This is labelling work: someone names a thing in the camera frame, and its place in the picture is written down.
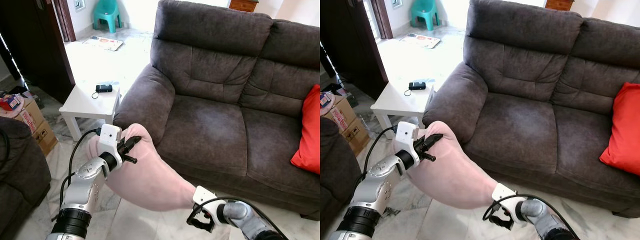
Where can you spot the pink cat face pillow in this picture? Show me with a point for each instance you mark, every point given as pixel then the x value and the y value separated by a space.
pixel 150 180
pixel 450 177

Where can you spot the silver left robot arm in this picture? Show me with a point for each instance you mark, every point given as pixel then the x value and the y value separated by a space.
pixel 85 187
pixel 375 187

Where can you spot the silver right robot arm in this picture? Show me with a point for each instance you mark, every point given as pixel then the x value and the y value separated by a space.
pixel 250 222
pixel 542 217

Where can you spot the dark brown fabric sofa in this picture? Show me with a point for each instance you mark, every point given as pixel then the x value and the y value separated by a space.
pixel 225 115
pixel 525 115

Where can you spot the red pillow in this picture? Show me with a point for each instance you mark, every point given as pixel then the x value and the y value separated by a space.
pixel 625 130
pixel 309 135

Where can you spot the white side table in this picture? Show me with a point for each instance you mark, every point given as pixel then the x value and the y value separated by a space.
pixel 87 105
pixel 400 102

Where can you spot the cardboard box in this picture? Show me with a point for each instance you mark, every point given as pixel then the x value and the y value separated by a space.
pixel 352 125
pixel 37 127

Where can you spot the dark brown armchair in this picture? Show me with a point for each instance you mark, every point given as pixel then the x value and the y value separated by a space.
pixel 20 175
pixel 337 170

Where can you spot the printed play mat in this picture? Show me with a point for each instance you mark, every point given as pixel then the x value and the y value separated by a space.
pixel 421 40
pixel 103 43

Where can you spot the small printed packet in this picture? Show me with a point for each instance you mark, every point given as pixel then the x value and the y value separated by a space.
pixel 16 102
pixel 327 99

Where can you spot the dark wooden door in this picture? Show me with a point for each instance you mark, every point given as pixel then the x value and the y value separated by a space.
pixel 35 45
pixel 350 45

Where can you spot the teal plastic stool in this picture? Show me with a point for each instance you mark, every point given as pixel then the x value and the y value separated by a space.
pixel 425 11
pixel 107 12

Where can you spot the wooden drawer cabinet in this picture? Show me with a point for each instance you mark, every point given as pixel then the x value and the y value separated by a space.
pixel 560 4
pixel 244 5

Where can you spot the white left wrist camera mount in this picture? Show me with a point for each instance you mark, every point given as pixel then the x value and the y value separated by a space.
pixel 109 140
pixel 407 136

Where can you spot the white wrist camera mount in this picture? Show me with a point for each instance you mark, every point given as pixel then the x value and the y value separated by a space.
pixel 506 194
pixel 109 140
pixel 205 196
pixel 407 136

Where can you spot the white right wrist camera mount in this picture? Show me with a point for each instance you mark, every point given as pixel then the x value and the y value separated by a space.
pixel 506 194
pixel 205 196

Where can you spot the brown door frame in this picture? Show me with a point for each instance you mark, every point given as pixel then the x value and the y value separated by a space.
pixel 384 19
pixel 65 20

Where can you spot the white wall switch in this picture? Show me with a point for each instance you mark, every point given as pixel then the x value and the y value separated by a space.
pixel 396 3
pixel 79 4

